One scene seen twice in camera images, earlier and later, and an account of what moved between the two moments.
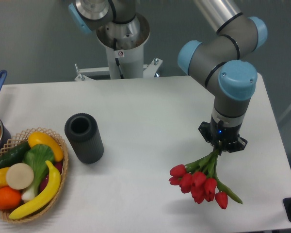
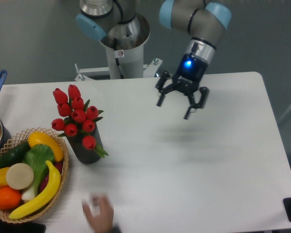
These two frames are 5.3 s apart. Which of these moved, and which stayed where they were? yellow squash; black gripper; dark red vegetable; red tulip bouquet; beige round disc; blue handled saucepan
Moved: red tulip bouquet; black gripper
Stayed: beige round disc; dark red vegetable; blue handled saucepan; yellow squash
